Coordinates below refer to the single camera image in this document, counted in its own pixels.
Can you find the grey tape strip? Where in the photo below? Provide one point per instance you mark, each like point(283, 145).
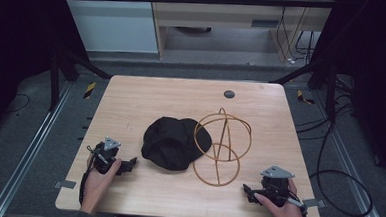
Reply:
point(65, 184)
point(315, 203)

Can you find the white cabinet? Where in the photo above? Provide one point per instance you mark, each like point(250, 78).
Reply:
point(112, 20)

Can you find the person's right hand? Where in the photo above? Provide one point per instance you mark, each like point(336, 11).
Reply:
point(284, 211)

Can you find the yellow black floor tape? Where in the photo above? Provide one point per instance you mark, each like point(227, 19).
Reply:
point(89, 89)
point(304, 98)

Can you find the black metal stand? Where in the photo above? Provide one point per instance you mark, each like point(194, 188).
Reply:
point(319, 78)
point(61, 71)

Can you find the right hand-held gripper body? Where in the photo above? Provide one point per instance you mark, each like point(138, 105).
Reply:
point(276, 184)

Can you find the black fabric hat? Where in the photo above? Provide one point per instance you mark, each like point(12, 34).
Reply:
point(174, 142)

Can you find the aluminium floor rail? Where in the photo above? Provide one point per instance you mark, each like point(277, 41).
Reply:
point(348, 163)
point(28, 150)

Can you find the person's left hand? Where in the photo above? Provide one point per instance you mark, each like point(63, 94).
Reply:
point(97, 185)

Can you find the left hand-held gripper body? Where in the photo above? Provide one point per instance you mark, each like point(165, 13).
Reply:
point(106, 154)

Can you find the black curtain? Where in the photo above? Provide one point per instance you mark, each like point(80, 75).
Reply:
point(20, 46)
point(373, 64)

